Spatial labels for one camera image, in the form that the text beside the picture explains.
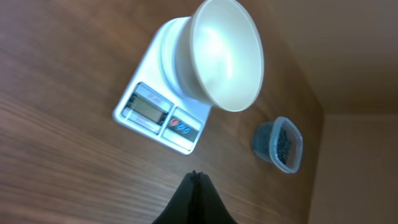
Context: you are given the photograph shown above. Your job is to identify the black beans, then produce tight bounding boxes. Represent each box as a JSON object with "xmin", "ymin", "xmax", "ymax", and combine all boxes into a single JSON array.
[{"xmin": 277, "ymin": 129, "xmax": 292, "ymax": 164}]

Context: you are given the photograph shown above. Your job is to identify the clear plastic bean container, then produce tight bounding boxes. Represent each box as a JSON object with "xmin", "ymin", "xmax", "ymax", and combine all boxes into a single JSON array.
[{"xmin": 251, "ymin": 116, "xmax": 303, "ymax": 174}]

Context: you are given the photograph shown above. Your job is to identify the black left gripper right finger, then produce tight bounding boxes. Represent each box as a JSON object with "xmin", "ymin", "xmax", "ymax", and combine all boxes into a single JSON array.
[{"xmin": 195, "ymin": 172, "xmax": 237, "ymax": 224}]

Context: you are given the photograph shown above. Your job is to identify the white digital kitchen scale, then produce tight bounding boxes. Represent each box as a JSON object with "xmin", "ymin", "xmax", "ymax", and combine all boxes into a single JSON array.
[{"xmin": 113, "ymin": 17, "xmax": 211, "ymax": 155}]

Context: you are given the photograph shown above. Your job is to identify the white bowl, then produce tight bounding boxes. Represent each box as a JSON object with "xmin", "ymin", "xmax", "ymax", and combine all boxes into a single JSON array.
[{"xmin": 175, "ymin": 0, "xmax": 265, "ymax": 112}]

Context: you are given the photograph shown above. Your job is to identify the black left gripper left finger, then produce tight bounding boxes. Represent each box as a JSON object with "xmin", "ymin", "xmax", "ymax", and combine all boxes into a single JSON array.
[{"xmin": 152, "ymin": 171, "xmax": 195, "ymax": 224}]

